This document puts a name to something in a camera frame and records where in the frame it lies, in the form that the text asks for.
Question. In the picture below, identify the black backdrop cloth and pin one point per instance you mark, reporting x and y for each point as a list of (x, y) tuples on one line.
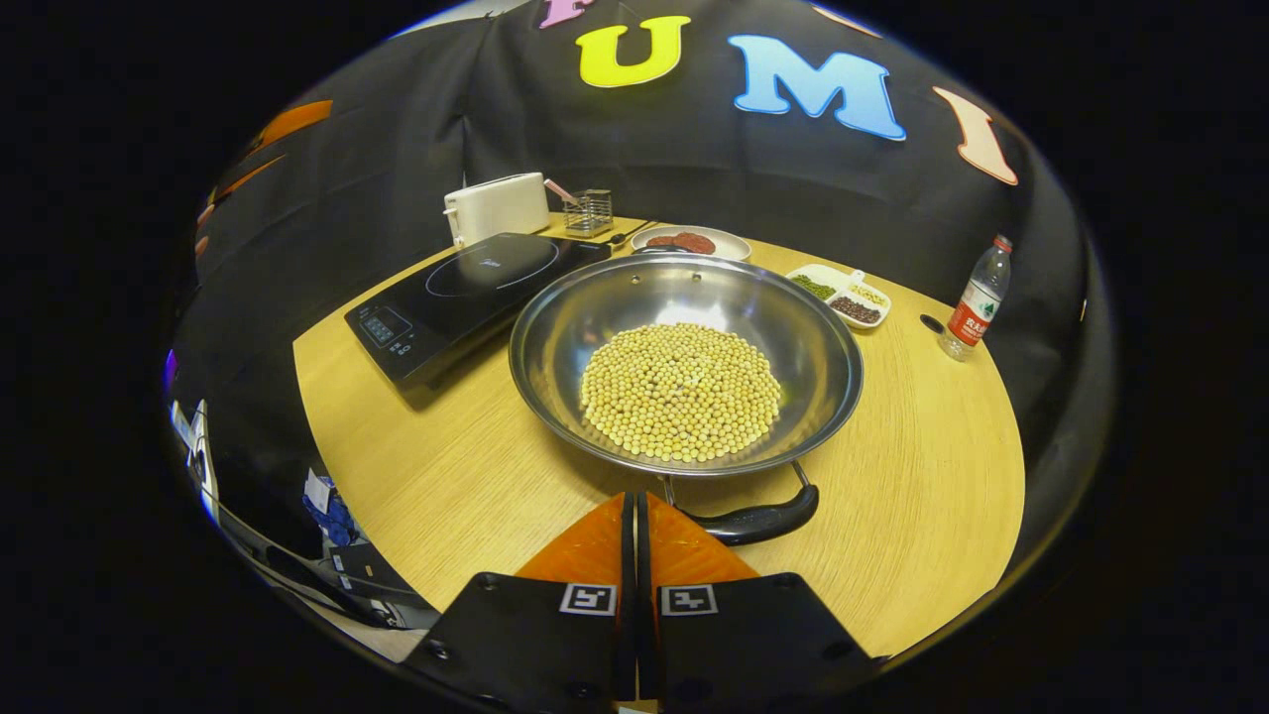
[(694, 159)]

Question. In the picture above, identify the pink stick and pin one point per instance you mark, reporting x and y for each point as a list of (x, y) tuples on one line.
[(560, 190)]

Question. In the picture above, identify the large pile of soybeans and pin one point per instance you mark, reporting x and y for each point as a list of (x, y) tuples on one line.
[(679, 392)]

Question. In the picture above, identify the white round plate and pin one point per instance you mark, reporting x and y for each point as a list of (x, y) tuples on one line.
[(729, 245)]

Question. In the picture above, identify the blue crumpled item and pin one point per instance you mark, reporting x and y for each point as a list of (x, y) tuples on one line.
[(332, 516)]

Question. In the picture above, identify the small heap of soybeans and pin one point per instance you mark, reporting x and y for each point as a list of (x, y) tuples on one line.
[(868, 295)]

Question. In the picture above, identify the pile of green beans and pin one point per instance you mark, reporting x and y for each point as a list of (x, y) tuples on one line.
[(813, 288)]

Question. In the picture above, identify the pile of red beans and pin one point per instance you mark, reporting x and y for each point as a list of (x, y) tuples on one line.
[(855, 310)]

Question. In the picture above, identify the white toaster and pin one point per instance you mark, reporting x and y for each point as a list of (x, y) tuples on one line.
[(496, 208)]

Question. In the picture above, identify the black induction cooktop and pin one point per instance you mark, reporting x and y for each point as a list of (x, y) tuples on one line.
[(466, 288)]

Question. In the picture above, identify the clear water bottle red label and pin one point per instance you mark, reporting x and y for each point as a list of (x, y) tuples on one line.
[(977, 307)]

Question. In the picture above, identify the red raw meat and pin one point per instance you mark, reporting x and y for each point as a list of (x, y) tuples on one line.
[(684, 243)]

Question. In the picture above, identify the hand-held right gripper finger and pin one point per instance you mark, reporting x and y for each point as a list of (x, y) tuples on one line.
[(629, 535), (644, 540)]

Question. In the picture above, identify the white divided dish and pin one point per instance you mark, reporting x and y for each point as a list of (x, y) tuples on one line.
[(823, 270)]

